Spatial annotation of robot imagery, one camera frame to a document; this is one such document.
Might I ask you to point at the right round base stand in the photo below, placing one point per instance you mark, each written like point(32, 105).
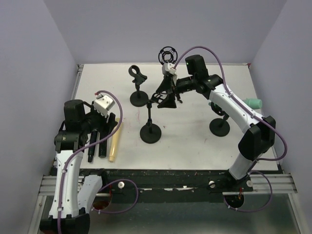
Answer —
point(219, 126)

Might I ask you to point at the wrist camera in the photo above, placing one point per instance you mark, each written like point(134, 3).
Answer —
point(169, 68)
point(103, 104)

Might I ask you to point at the black tripod microphone stand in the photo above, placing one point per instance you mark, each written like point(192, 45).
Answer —
point(167, 54)

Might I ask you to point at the edge microphone stand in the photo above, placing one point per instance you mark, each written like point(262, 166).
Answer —
point(151, 133)

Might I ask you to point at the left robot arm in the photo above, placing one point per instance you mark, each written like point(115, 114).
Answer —
point(69, 213)

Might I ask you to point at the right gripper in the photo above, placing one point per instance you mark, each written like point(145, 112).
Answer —
point(169, 101)

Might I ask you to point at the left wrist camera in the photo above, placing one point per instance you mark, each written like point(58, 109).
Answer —
point(103, 104)

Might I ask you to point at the black glitter microphone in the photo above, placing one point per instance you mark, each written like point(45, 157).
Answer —
point(102, 147)

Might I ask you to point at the black mounting rail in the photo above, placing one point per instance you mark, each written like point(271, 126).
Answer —
point(163, 186)

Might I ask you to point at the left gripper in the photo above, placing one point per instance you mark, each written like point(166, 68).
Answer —
point(105, 126)

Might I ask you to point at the gold microphone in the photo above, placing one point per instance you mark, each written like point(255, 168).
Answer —
point(113, 144)

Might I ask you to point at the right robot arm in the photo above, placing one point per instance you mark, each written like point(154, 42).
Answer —
point(259, 135)

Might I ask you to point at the round base microphone stand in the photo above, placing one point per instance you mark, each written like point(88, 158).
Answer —
point(138, 98)

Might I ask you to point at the teal microphone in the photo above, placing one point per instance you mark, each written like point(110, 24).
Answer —
point(253, 103)

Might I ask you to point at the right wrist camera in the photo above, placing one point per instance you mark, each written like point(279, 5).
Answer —
point(169, 68)

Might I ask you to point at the small black microphone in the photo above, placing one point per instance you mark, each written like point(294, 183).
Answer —
point(91, 149)

